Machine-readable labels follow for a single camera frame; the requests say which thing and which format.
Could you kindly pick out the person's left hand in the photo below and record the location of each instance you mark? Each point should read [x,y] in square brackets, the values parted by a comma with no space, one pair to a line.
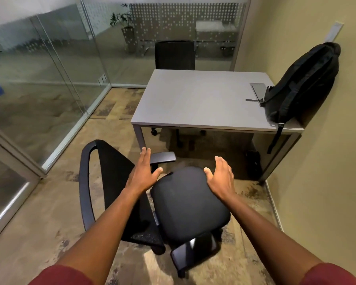
[141,175]

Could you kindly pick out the person's right hand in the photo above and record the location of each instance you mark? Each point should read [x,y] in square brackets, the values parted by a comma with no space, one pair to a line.
[224,181]

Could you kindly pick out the black office chair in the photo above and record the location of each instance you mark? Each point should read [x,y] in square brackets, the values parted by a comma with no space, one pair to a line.
[175,54]
[187,204]

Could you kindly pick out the black backpack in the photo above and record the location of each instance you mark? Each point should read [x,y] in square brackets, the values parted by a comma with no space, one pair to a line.
[302,83]

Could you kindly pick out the person's left forearm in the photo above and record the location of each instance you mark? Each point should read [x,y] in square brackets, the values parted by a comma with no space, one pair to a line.
[101,237]

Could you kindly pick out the person's right forearm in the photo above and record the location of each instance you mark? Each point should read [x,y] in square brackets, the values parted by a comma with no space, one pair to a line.
[270,243]

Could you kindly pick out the black power strip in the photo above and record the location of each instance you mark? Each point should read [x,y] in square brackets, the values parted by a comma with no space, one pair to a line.
[253,164]

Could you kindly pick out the grey table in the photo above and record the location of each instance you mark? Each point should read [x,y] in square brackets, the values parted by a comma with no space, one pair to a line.
[201,97]

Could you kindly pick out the metal glass door clamp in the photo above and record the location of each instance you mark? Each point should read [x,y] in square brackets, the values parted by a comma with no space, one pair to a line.
[102,79]

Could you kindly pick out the maroon left sleeve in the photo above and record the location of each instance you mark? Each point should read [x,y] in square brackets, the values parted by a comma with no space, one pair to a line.
[62,276]

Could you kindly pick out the maroon sleeve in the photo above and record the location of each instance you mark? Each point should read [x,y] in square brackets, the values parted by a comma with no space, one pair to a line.
[62,276]
[329,276]

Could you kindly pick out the green potted plant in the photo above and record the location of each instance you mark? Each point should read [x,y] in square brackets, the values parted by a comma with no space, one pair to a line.
[127,34]

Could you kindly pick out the maroon right sleeve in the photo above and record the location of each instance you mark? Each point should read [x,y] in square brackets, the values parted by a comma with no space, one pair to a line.
[329,276]

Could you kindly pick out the white desk behind glass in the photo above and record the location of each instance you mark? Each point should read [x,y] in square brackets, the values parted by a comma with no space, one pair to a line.
[215,26]

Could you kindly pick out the white wall switch plate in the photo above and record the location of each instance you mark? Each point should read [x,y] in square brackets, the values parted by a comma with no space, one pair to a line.
[333,32]

